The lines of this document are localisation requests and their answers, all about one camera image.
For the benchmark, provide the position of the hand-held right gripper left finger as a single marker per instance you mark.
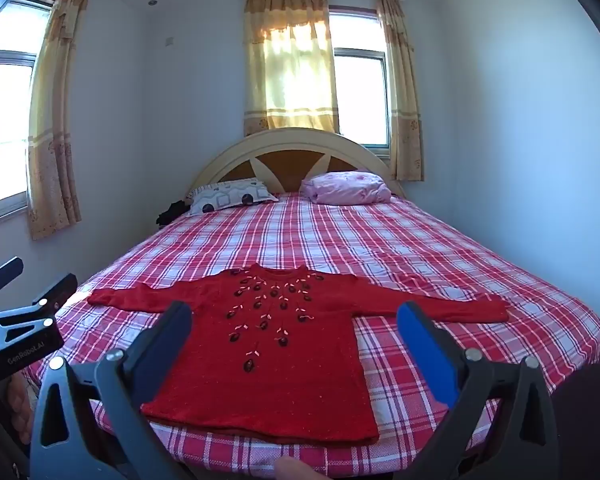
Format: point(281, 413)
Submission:
point(179, 332)

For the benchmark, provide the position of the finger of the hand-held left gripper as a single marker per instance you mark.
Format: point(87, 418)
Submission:
point(55, 292)
point(2, 275)

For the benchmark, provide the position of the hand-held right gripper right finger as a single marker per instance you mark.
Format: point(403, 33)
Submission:
point(426, 355)

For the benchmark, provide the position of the red knitted sweater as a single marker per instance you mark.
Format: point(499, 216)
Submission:
point(290, 385)

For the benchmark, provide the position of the dark clothes pile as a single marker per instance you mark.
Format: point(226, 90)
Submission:
point(172, 212)

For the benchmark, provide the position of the person's left hand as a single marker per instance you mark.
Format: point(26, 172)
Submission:
point(19, 405)

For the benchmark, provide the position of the person's right hand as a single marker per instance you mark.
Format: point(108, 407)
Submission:
point(297, 470)

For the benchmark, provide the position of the red plaid bed sheet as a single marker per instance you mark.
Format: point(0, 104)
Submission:
point(380, 250)

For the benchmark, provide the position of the grey patterned pillow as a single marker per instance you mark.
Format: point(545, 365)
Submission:
point(230, 197)

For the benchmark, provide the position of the yellow side window curtain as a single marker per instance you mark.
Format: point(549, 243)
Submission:
point(55, 135)

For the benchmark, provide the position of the large side window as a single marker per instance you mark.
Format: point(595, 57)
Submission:
point(5, 110)

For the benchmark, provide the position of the cream wooden headboard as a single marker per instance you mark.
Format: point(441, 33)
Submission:
point(215, 165)

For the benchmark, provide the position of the pink pillow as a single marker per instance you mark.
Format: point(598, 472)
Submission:
point(345, 187)

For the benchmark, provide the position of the narrow yellow curtain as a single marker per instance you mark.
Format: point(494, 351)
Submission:
point(405, 100)

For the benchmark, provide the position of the small window behind bed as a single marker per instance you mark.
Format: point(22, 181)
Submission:
point(360, 90)

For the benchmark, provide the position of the wide yellow curtain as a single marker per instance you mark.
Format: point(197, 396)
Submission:
point(290, 70)

